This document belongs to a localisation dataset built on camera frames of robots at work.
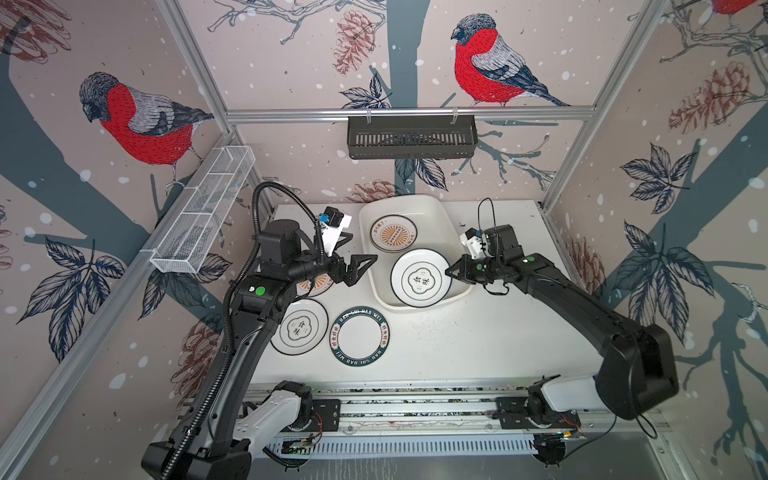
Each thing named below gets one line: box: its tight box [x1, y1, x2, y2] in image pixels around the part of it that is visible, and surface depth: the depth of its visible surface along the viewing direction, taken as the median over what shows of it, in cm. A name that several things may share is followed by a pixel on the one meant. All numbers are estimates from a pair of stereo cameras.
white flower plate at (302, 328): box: [270, 298, 329, 356], surface depth 90 cm
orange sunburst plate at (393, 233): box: [370, 214, 418, 253], surface depth 113 cm
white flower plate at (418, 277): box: [390, 248, 453, 308], surface depth 85 cm
